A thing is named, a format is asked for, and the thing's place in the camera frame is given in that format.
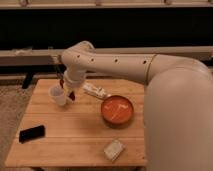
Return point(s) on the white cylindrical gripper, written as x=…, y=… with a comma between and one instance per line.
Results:
x=73, y=79

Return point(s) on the red chili pepper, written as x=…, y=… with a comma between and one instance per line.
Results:
x=71, y=95

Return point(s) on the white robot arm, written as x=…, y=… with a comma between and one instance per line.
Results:
x=178, y=102

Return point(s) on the white packaged item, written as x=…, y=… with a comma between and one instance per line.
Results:
x=95, y=91

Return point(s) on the wooden table board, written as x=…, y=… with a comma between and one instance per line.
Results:
x=76, y=135

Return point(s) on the black rectangular box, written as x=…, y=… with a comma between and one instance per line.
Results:
x=31, y=133

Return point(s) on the orange bowl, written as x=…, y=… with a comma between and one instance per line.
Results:
x=117, y=110

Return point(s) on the white sponge block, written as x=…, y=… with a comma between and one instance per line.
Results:
x=113, y=150

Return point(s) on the grey horizontal rail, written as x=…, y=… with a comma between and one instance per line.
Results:
x=27, y=57

